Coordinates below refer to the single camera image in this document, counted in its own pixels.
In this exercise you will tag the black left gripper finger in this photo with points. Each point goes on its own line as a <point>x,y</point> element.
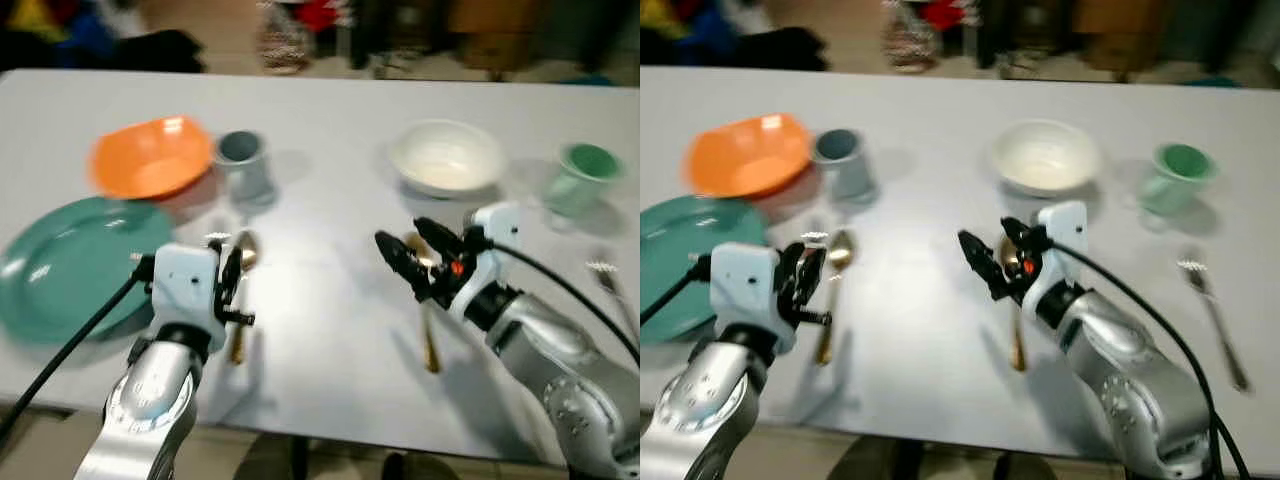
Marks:
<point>222,268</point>
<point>790,270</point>
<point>237,270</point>
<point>813,272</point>

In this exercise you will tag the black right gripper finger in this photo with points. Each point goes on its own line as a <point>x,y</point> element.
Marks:
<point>403,265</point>
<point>985,265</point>
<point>1022,236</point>
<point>438,238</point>

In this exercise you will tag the gold spoon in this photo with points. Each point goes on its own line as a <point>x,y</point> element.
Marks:
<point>843,250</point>
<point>247,250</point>
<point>430,345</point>
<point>1018,345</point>

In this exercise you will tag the white bowl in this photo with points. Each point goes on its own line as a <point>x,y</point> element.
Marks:
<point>447,160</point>
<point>1047,160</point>

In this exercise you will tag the green plate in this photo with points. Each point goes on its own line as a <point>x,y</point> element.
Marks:
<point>685,265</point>
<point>70,265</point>

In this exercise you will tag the grey mug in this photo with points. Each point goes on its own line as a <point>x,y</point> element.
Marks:
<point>845,165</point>
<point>245,165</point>

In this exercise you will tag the orange plastic bowl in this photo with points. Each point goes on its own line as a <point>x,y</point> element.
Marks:
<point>745,158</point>
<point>150,160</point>

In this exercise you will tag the green mug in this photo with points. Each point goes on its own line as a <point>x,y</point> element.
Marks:
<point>1178,180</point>
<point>580,180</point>

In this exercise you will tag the dark robot right foot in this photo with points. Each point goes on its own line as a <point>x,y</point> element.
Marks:
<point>420,468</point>

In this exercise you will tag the brown cardboard box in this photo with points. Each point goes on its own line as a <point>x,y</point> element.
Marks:
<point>1120,35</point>
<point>490,35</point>

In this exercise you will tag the dark clothes pile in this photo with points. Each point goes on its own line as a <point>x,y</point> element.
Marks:
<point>780,50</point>
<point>150,52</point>

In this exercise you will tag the red cloth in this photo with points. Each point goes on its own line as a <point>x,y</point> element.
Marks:
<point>942,14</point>
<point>318,14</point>

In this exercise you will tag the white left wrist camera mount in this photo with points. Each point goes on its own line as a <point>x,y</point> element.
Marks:
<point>185,285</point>
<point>745,285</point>

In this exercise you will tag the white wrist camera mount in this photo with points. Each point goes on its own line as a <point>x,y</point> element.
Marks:
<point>185,285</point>
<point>500,235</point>
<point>745,285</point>
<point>1068,235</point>

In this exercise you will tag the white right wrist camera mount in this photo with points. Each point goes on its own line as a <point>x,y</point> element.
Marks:
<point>500,235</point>
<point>1068,235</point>

